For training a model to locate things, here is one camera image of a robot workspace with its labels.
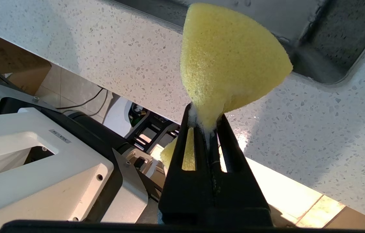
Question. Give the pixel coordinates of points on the stainless steel sink basin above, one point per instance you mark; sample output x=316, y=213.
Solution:
x=341, y=38

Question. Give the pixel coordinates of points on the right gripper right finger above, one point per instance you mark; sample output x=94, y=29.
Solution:
x=240, y=197

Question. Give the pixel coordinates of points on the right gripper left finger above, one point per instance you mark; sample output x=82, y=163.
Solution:
x=185, y=194

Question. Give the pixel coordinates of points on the yellow fish-shaped sponge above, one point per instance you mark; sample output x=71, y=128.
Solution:
x=231, y=58

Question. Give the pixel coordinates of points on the brown cardboard box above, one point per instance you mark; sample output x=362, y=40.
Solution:
x=7, y=64

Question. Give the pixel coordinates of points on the white black robot chassis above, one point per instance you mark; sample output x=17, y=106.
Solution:
x=40, y=181

